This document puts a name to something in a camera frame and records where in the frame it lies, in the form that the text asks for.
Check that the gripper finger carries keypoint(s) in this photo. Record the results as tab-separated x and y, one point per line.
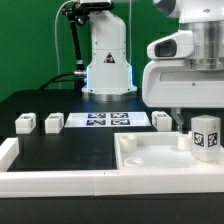
176	114

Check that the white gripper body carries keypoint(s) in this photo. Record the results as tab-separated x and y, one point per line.
173	84

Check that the white fiducial marker sheet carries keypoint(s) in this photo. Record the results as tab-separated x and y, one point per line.
107	119

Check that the white U-shaped obstacle fence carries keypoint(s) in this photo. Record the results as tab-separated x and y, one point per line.
96	183

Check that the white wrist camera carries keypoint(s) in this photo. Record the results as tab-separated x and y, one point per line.
178	45

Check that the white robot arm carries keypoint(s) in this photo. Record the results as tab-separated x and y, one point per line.
109	74

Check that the white square tabletop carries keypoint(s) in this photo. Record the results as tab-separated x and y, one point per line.
150	152

